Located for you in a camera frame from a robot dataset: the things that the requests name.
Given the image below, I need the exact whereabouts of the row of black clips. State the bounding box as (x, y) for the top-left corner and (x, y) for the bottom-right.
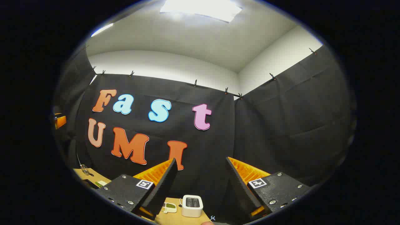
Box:
(84, 45), (317, 100)

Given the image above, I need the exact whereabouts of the black backdrop cloth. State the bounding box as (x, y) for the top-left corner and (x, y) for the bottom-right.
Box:
(53, 44), (357, 219)

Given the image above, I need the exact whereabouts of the white divided bean tray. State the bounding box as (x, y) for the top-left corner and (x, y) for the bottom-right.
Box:
(162, 202), (178, 214)

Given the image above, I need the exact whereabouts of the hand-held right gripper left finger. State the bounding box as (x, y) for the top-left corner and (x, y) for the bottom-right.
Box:
(95, 158), (178, 221)

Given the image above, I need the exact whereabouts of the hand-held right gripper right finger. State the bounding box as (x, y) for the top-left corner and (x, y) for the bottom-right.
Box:
(225, 156), (312, 221)

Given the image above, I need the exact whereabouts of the ceiling light panel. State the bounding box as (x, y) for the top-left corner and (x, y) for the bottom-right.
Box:
(160, 0), (243, 23)
(90, 23), (114, 38)

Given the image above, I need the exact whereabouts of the black flat device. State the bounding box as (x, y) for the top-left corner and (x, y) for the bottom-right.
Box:
(82, 179), (100, 189)

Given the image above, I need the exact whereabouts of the white toaster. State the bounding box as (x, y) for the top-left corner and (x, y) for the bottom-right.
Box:
(182, 195), (204, 218)

